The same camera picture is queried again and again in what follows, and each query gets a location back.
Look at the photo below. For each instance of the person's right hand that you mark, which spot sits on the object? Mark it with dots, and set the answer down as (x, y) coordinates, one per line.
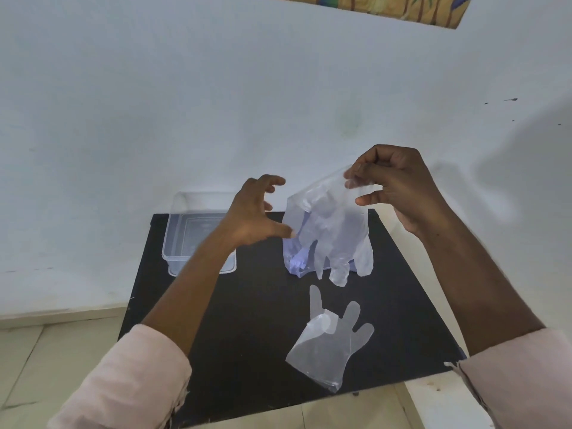
(406, 183)

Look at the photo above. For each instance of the person's left hand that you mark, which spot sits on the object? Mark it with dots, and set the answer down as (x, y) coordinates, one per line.
(250, 218)

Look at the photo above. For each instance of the blue plastic bag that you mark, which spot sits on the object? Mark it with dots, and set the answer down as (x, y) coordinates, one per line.
(297, 263)

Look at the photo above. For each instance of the clear plastic container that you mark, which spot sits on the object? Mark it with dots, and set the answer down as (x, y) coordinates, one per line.
(183, 236)

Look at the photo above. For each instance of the transparent plastic glove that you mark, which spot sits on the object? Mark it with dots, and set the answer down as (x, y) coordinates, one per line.
(321, 352)
(330, 227)

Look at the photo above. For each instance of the person's right forearm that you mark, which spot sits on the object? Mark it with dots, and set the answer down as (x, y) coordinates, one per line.
(478, 290)

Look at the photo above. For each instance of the person's left forearm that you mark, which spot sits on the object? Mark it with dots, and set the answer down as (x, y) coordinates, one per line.
(192, 290)

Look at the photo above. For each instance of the colourful wall picture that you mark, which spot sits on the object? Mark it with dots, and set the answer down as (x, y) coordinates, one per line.
(402, 6)

